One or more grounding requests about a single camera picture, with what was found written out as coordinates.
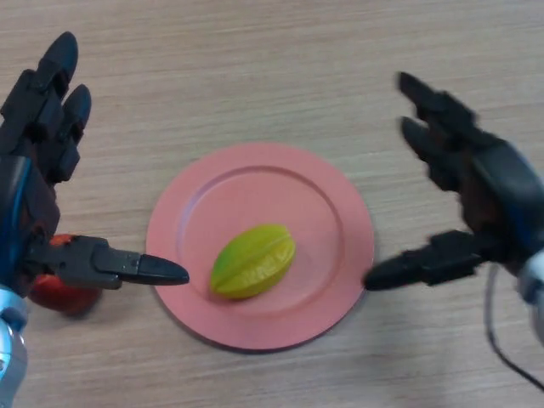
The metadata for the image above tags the pink round plate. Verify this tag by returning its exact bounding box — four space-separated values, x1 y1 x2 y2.
145 142 375 352

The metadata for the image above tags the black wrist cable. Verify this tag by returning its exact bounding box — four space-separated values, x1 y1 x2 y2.
484 263 544 392

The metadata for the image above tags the yellow starfruit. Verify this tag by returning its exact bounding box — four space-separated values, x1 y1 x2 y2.
209 224 297 301

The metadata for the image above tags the red apple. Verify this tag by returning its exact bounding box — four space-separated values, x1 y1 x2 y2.
29 233 103 316

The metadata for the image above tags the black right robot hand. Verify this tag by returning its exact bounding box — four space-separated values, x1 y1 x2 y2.
364 71 544 292

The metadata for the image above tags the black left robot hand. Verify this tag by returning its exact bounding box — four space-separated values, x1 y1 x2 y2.
0 31 190 298

